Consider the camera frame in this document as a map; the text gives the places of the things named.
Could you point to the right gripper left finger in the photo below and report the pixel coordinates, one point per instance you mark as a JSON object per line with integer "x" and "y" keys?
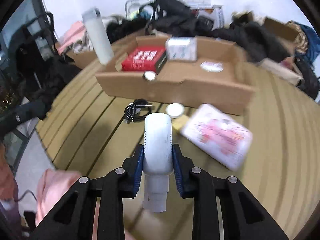
{"x": 93, "y": 208}

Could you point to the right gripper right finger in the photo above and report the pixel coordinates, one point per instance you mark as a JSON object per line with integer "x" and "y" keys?
{"x": 222, "y": 207}

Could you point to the pink patterned tissue pack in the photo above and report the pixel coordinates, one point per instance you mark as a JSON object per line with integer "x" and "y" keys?
{"x": 218, "y": 135}

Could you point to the small yellow block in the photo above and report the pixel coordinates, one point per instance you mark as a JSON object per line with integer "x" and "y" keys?
{"x": 179, "y": 123}

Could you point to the white plastic squeeze bottle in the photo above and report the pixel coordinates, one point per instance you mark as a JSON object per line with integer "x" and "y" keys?
{"x": 157, "y": 162}

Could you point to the round white lid tin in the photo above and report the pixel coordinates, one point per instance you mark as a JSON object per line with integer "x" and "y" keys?
{"x": 175, "y": 110}

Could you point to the red printed box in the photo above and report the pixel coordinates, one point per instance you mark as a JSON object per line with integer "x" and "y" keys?
{"x": 145, "y": 58}

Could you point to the clear plastic jar container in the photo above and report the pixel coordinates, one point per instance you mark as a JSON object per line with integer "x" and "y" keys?
{"x": 181, "y": 49}

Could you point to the small white round jar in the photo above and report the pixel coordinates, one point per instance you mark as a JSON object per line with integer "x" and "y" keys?
{"x": 149, "y": 75}

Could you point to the shallow cardboard tray box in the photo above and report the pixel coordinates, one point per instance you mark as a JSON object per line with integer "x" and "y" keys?
{"x": 218, "y": 77}

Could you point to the black baby stroller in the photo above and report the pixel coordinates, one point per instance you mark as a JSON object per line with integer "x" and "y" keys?
{"x": 38, "y": 72}

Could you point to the blue fabric bag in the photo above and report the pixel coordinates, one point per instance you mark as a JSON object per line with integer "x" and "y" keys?
{"x": 307, "y": 42}

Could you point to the black clothes pile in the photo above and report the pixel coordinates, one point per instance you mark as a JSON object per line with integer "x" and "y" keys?
{"x": 258, "y": 42}

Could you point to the cardboard box right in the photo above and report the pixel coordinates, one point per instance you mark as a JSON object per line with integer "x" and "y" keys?
{"x": 285, "y": 34}

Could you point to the tall white thermos bottle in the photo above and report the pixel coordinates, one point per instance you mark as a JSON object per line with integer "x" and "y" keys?
{"x": 97, "y": 35}

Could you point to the white folding chair frame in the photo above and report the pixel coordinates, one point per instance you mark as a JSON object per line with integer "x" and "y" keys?
{"x": 132, "y": 8}

